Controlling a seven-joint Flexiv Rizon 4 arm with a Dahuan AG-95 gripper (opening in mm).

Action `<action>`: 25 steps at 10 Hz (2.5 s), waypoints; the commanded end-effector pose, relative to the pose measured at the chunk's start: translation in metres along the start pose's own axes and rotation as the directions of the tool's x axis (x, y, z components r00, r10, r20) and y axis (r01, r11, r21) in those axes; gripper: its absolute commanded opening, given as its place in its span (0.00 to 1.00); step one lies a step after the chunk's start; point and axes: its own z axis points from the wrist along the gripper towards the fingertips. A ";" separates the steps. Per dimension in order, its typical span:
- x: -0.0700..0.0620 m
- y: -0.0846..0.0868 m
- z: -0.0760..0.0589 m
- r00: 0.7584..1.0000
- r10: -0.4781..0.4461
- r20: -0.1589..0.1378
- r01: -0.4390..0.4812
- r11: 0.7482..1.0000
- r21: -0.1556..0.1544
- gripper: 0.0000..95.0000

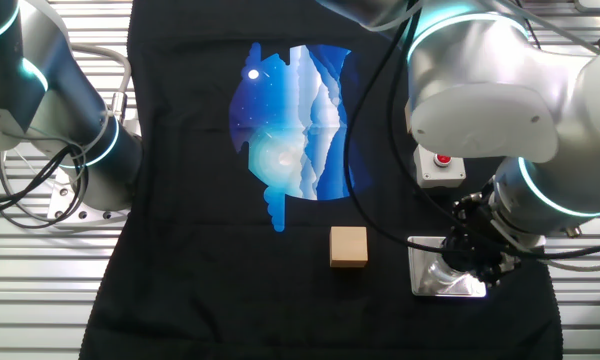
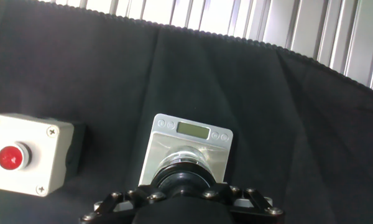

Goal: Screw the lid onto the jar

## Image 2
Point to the black jar lid with knob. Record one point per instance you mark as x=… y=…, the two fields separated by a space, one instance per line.
x=183 y=180

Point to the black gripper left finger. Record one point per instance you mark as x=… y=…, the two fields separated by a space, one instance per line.
x=124 y=199

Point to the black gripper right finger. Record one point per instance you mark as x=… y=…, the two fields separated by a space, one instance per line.
x=255 y=202

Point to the white box with red button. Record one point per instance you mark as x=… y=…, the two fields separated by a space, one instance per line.
x=43 y=168

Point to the black cloth with blue print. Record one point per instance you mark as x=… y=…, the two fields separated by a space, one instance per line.
x=267 y=124

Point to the silver digital scale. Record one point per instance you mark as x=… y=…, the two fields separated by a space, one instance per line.
x=158 y=146

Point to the clear glass jar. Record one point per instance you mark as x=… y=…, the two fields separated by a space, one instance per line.
x=186 y=155

